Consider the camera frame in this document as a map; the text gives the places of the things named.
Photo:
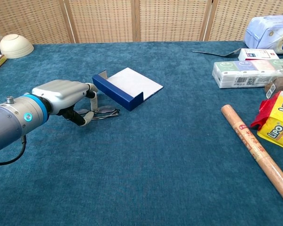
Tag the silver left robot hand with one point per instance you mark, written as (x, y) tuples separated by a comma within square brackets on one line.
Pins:
[(61, 94)]

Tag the thin metal eyeglasses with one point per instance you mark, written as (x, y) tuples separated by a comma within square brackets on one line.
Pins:
[(106, 109)]

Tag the blue folding glasses case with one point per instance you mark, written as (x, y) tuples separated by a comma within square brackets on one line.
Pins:
[(118, 96)]

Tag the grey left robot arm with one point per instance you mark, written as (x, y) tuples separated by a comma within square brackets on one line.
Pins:
[(7, 122)]

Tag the cream upturned bowl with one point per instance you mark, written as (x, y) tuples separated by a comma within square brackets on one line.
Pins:
[(15, 47)]

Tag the woven bamboo folding screen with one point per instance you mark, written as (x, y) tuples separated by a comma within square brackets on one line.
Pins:
[(103, 21)]

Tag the teal table cloth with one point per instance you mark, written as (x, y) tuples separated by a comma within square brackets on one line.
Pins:
[(141, 164)]

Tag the metal spoon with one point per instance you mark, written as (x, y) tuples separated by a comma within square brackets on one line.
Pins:
[(233, 54)]

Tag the pastel pocket tissue multipack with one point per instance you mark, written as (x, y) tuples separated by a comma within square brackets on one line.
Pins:
[(238, 75)]

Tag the wrapped wooden rolling pin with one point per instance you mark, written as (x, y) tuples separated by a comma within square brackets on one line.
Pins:
[(250, 141)]

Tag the small red white box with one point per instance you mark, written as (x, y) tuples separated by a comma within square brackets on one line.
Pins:
[(257, 54)]

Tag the large pale blue tissue pack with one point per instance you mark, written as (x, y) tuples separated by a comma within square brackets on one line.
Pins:
[(264, 33)]

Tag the brown snack pack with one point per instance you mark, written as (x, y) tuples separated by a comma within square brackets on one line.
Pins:
[(279, 84)]

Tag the yellow Lipo snack bag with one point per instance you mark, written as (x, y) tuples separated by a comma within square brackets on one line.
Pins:
[(278, 127)]

